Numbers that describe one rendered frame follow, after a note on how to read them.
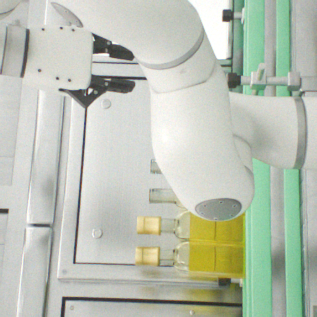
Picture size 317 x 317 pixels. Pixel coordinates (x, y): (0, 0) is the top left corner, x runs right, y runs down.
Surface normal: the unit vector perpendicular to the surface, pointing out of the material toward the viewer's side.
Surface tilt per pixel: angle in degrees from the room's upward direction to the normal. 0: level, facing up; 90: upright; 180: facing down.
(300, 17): 90
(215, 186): 101
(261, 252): 90
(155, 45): 109
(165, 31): 126
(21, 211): 90
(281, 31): 90
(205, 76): 138
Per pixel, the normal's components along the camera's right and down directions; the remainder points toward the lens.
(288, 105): 0.03, -0.68
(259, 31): -0.01, -0.33
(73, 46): 0.33, -0.31
